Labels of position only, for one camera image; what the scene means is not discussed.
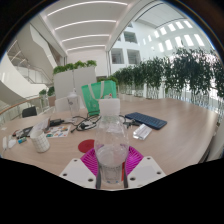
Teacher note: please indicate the white power bank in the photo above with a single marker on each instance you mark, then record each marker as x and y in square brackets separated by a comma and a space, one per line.
[4, 142]

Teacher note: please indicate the green tote bag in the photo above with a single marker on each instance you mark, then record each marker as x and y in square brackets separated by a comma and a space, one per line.
[99, 97]

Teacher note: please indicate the large clear lidded bottle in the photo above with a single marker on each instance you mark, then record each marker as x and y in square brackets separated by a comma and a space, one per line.
[73, 102]

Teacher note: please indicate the white cabinet with plants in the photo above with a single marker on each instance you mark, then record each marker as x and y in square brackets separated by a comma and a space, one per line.
[74, 80]

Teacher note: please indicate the white computer mouse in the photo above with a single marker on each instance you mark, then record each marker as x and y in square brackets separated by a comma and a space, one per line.
[11, 143]

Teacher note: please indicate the ceiling strip lights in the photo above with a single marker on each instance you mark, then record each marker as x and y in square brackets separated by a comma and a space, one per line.
[85, 26]

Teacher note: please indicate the black chair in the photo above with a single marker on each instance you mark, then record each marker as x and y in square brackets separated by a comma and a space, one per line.
[29, 111]

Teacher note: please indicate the colourful sticker sheet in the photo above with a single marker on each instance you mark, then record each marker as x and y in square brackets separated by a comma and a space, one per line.
[58, 131]

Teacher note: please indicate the clear plastic water bottle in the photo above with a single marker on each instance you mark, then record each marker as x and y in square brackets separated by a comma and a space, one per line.
[111, 146]

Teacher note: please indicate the white grid-patterned mug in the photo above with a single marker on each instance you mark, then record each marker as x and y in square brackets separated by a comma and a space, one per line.
[40, 140]

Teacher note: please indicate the white chair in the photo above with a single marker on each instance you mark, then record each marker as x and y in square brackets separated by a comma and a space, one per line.
[61, 104]

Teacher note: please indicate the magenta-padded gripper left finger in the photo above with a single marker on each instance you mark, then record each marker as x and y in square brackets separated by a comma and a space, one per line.
[87, 161]

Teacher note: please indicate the row of green plants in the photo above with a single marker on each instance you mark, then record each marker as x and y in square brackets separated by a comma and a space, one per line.
[173, 75]

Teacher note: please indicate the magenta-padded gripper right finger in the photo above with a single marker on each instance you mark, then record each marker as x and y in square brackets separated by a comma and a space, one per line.
[135, 160]

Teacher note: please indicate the clear plastic badge holder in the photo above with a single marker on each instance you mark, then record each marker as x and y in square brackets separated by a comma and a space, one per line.
[142, 131]

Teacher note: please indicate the black charger block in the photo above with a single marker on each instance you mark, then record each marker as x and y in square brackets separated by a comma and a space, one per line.
[56, 122]

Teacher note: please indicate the open notebook with papers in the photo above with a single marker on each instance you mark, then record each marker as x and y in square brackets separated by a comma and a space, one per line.
[35, 126]

